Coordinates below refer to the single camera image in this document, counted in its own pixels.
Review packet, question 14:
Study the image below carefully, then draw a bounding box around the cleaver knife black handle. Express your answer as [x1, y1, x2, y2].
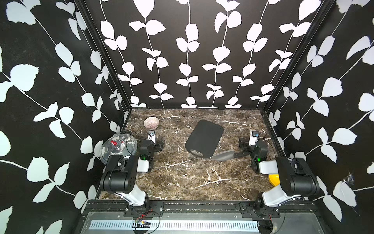
[211, 150, 251, 162]

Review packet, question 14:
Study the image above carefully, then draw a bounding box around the black cutting board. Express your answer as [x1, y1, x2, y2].
[185, 120, 224, 159]

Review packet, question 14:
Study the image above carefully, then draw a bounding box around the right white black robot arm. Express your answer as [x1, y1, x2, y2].
[234, 136, 320, 211]

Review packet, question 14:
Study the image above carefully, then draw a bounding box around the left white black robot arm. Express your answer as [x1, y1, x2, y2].
[99, 134, 163, 209]

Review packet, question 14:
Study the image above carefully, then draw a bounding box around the pink striped ceramic bowl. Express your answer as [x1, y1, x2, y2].
[143, 117, 159, 130]

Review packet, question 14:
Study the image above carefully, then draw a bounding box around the yellow plastic bowl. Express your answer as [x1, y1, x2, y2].
[268, 174, 280, 187]

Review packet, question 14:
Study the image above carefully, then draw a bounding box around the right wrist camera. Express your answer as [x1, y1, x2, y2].
[248, 130, 259, 146]

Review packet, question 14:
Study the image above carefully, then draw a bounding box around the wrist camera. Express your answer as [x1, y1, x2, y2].
[148, 130, 156, 144]
[248, 130, 259, 146]

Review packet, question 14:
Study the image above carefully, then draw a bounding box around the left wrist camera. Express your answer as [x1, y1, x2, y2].
[148, 130, 156, 144]

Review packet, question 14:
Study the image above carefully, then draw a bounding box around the white perforated front rail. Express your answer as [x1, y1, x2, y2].
[88, 220, 259, 233]

